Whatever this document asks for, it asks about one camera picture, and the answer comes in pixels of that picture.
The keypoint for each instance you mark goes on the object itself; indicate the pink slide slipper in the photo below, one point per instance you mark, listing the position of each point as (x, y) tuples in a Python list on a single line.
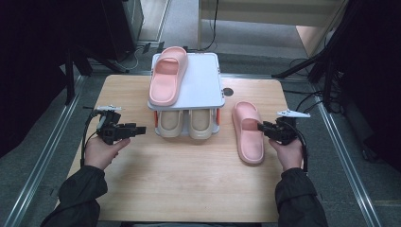
[(250, 142), (167, 78)]

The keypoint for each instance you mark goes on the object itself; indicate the cream clog shoe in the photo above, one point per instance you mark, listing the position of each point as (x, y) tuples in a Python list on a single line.
[(170, 124), (200, 124)]

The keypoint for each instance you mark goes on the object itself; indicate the person's right hand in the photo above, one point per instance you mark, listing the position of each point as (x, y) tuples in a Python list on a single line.
[(290, 154)]

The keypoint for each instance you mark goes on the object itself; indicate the black table grommet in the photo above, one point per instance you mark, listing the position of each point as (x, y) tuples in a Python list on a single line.
[(228, 92)]

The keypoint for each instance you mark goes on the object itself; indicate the person's left hand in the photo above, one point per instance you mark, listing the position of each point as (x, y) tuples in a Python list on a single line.
[(101, 153)]

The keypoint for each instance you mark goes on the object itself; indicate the white shoe rack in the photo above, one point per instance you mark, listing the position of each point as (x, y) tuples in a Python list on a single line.
[(203, 82)]

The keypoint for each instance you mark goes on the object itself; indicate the black tripod stand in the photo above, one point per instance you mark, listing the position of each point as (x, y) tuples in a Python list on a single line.
[(318, 60)]

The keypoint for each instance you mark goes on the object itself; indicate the light wooden cabinet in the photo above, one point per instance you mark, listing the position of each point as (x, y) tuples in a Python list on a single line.
[(271, 12)]

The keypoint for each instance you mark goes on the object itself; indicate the black stand legs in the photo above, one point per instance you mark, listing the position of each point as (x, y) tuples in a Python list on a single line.
[(70, 78)]

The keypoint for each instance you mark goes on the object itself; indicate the metal floor rail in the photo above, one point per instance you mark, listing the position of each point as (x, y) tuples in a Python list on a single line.
[(50, 145), (343, 157)]

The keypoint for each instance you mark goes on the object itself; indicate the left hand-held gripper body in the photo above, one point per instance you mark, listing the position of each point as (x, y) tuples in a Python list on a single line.
[(110, 129)]

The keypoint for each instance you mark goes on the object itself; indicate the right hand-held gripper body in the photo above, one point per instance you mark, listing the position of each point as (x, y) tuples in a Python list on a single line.
[(283, 130)]

